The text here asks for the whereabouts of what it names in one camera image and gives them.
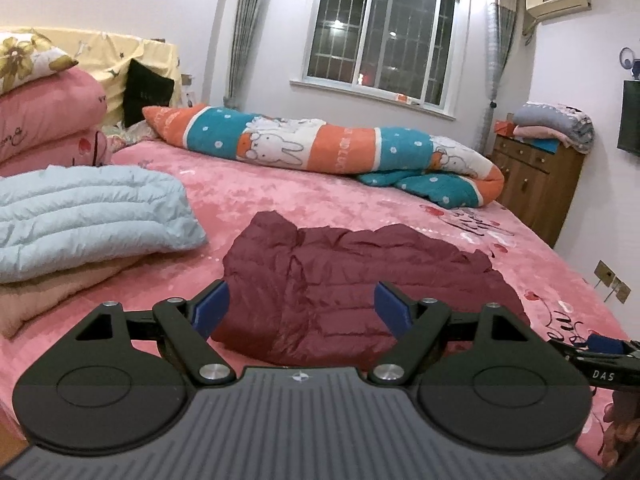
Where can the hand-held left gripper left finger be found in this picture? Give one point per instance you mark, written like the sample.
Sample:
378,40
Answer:
212,305

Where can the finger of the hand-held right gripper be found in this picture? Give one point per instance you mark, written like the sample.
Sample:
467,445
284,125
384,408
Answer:
605,345
607,372

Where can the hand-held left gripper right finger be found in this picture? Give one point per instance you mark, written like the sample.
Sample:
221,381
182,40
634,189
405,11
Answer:
392,305

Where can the maroon down jacket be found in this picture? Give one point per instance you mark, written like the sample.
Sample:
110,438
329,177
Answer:
360,280

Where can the person's right hand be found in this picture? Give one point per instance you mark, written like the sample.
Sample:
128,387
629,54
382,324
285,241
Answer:
622,430

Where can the pink plush bed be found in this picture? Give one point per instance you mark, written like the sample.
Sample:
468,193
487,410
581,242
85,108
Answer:
310,195

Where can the beige folded blanket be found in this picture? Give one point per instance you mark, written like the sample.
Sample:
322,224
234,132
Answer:
55,295

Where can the wooden cabinet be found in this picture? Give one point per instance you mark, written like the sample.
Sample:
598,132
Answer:
540,190

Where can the rolled cartoon rabbit quilt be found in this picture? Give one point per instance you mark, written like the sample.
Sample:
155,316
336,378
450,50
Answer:
330,145

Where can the floral patterned cloth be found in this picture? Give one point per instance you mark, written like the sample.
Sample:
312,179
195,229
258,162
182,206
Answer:
125,137

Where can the small orange windowsill item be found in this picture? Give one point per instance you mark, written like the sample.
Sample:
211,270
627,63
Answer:
404,98

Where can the blue mat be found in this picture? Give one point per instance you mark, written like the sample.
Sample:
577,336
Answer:
546,145

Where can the orange box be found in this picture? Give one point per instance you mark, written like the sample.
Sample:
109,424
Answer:
504,128

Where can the black cushion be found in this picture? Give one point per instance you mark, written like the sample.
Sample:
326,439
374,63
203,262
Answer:
147,92

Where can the pale pink folded blanket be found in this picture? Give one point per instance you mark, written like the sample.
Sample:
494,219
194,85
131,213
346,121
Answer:
537,132

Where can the grey folded blanket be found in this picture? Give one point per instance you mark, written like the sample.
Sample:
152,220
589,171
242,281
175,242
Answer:
555,117

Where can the pink stacked pillows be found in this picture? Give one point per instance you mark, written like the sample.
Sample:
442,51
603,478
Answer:
45,110

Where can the grey checked curtain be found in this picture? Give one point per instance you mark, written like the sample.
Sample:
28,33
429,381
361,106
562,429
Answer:
247,30
495,60

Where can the yellow star-print cover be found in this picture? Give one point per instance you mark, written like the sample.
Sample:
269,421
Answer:
100,55

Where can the barred window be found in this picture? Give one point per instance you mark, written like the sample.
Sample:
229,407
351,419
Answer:
380,30

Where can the floral pillow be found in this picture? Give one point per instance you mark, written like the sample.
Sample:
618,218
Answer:
25,57

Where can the brass wall socket plate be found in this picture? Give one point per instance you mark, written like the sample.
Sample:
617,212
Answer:
621,290
606,272

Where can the wall television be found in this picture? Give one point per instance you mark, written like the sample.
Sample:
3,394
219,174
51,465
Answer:
630,115

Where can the small wall fan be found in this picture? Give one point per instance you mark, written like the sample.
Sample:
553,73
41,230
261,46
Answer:
629,60

